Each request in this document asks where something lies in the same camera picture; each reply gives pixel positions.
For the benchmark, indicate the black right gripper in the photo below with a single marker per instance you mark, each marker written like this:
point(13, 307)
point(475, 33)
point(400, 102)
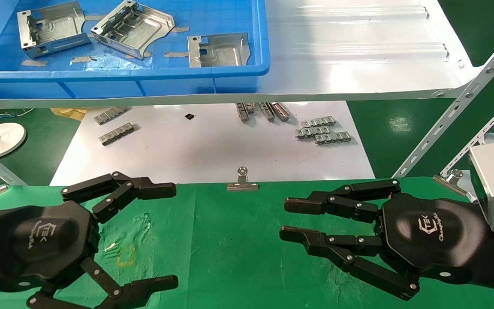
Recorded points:
point(431, 236)

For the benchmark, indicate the white round stand base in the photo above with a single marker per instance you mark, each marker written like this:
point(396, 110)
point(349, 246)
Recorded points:
point(2, 137)

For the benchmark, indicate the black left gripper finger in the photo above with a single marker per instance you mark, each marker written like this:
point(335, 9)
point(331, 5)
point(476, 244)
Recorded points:
point(152, 189)

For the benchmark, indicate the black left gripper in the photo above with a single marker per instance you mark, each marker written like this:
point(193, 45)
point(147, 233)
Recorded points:
point(37, 244)

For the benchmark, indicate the grey metal link strip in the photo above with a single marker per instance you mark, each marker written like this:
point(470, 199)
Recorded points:
point(332, 137)
point(109, 115)
point(267, 112)
point(242, 112)
point(117, 133)
point(251, 107)
point(311, 132)
point(280, 111)
point(318, 121)

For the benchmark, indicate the grey perforated angle rail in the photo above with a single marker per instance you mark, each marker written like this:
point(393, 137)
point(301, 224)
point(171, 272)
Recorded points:
point(11, 176)

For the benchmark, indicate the blue plastic bin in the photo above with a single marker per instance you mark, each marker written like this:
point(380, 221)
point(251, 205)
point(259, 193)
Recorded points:
point(101, 88)

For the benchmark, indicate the white floor board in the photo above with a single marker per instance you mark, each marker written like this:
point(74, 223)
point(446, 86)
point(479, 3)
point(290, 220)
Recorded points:
point(212, 150)

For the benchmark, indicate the brown tape strip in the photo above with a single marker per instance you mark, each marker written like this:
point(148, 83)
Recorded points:
point(34, 63)
point(82, 59)
point(175, 54)
point(94, 18)
point(180, 29)
point(147, 54)

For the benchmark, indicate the yellow crumpled material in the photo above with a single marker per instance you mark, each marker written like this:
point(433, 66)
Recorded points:
point(69, 113)

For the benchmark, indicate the green table cloth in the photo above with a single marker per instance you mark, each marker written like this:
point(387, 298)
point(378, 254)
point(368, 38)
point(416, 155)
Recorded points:
point(238, 249)

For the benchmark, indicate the grey sheet metal bracket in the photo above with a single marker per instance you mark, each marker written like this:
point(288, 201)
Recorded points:
point(56, 30)
point(140, 32)
point(221, 53)

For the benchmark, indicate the small black square piece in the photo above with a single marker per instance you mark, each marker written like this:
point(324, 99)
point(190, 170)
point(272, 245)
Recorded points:
point(190, 116)

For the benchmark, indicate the white shelf board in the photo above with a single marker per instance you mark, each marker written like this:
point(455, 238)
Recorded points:
point(350, 64)

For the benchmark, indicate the white perforated angle rail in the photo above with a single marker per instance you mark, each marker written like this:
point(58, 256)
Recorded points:
point(453, 113)
point(485, 135)

